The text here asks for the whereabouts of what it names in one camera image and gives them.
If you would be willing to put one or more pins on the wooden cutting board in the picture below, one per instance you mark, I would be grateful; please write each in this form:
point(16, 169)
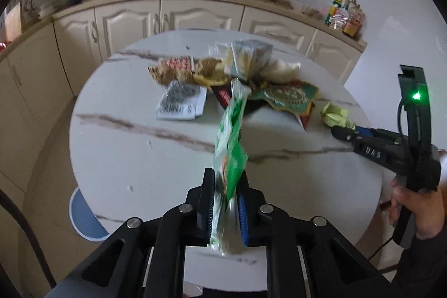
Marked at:
point(13, 22)

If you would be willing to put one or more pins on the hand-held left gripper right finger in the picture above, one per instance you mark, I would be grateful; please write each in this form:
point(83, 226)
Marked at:
point(242, 221)

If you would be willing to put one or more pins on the brown crumpled snack wrapper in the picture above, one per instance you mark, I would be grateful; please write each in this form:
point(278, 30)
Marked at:
point(164, 74)

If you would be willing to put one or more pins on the person's right hand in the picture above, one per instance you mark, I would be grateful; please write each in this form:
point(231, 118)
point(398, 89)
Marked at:
point(431, 210)

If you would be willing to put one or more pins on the person's right forearm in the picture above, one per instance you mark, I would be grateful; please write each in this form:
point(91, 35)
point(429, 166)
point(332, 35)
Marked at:
point(426, 266)

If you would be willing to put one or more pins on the green ornate wrapper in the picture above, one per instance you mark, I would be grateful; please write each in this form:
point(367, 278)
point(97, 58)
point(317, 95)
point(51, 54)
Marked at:
point(290, 95)

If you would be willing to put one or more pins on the stacked white bowls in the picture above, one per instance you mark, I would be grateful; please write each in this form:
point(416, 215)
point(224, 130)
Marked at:
point(45, 10)

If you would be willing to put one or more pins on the cluster of condiment bottles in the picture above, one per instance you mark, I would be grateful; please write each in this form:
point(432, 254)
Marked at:
point(344, 18)

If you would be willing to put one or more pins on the blue trash bin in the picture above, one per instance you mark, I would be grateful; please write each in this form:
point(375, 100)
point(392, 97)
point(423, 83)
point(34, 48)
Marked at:
point(83, 217)

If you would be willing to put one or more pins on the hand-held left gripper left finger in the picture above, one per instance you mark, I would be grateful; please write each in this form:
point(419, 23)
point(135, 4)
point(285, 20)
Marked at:
point(210, 214)

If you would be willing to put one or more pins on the white printed packet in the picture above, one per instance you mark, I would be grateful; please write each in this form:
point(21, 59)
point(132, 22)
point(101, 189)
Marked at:
point(181, 100)

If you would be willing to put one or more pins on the cream lower kitchen cabinets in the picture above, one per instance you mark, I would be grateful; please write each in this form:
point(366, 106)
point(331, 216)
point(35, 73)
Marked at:
point(122, 29)

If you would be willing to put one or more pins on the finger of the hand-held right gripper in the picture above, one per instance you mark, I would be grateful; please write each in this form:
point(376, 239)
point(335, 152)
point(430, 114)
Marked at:
point(344, 134)
point(365, 129)

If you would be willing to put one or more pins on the green snack wrapper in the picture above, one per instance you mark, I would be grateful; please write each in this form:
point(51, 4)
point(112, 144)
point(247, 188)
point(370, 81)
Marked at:
point(232, 144)

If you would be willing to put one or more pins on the yellow-green paper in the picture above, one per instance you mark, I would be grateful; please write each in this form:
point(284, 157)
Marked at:
point(335, 114)

